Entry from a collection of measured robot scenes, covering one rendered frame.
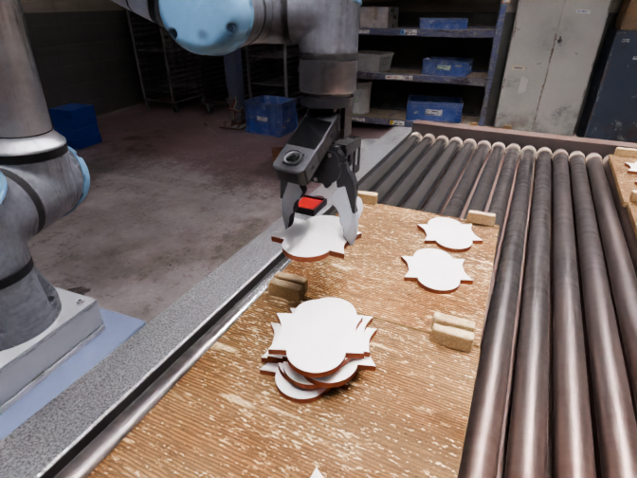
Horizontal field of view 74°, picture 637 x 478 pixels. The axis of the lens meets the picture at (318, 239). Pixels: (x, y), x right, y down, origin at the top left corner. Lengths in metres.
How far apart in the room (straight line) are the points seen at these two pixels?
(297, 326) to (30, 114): 0.49
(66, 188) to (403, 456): 0.63
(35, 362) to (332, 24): 0.62
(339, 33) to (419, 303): 0.42
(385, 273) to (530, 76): 4.55
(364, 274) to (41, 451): 0.52
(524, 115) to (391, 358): 4.78
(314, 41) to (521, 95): 4.75
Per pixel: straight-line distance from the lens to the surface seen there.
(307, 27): 0.56
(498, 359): 0.68
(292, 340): 0.55
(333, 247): 0.60
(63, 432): 0.64
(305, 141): 0.55
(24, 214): 0.73
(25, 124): 0.77
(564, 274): 0.92
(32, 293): 0.75
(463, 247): 0.88
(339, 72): 0.56
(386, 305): 0.70
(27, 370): 0.76
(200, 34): 0.43
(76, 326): 0.79
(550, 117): 5.31
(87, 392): 0.67
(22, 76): 0.76
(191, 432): 0.55
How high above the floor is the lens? 1.37
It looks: 29 degrees down
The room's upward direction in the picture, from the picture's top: straight up
